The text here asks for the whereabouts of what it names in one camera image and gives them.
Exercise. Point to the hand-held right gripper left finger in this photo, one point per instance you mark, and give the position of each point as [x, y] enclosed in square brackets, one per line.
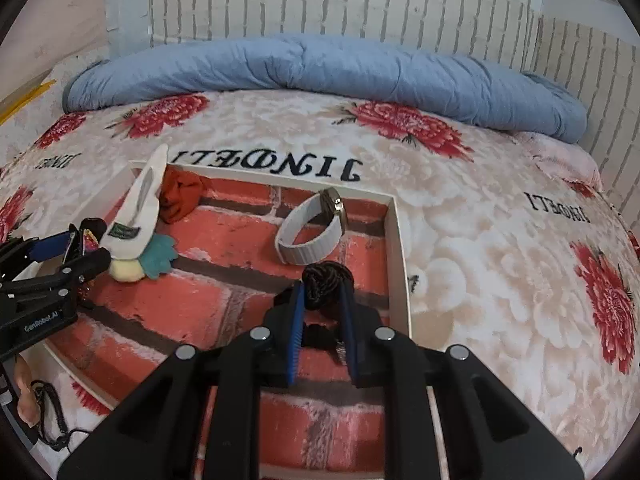
[296, 330]

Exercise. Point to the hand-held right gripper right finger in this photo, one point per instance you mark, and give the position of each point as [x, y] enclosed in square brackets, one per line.
[350, 330]

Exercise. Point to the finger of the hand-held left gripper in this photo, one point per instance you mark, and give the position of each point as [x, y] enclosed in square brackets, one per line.
[75, 270]
[50, 248]

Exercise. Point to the dark braided knot hair clip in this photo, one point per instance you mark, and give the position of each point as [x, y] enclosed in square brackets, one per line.
[325, 285]

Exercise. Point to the brick-print jewelry tray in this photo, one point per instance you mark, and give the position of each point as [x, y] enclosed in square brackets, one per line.
[240, 280]

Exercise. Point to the white yellow plush hair clip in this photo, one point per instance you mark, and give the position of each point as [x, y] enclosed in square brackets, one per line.
[137, 215]

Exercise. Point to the white band wristwatch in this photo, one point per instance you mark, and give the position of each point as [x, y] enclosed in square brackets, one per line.
[310, 245]

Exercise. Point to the orange scrunchie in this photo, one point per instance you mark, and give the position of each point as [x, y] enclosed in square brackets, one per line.
[180, 195]

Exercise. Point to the person's left hand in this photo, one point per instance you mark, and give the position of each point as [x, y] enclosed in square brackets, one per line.
[27, 390]

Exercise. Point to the red floral blanket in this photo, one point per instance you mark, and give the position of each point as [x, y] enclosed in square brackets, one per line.
[500, 260]

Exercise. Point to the rolled blue duvet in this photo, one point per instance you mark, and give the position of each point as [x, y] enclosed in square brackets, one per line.
[325, 75]

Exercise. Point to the pink pillow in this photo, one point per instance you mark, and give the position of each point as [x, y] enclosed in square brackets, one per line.
[565, 160]

